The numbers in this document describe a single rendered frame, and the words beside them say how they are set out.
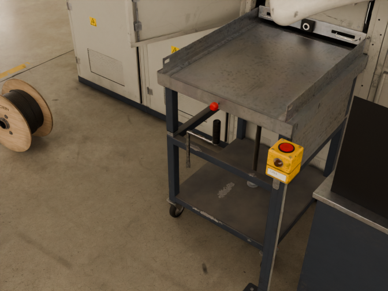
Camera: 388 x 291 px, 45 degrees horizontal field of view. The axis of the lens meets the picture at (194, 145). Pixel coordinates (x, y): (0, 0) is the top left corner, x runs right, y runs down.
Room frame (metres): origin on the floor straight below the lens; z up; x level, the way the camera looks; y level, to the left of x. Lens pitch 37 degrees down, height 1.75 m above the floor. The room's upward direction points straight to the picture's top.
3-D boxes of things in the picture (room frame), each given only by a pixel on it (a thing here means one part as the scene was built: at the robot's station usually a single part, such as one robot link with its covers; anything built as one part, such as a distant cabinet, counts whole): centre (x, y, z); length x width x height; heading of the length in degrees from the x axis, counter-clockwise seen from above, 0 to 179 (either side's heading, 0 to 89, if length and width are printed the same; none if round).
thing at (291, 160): (1.11, -0.28, 0.85); 0.08 x 0.08 x 0.10; 52
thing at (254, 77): (1.76, -0.30, 0.82); 0.68 x 0.62 x 0.06; 142
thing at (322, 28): (2.07, -0.54, 0.89); 0.54 x 0.05 x 0.06; 52
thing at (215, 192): (1.76, -0.30, 0.46); 0.64 x 0.58 x 0.66; 142
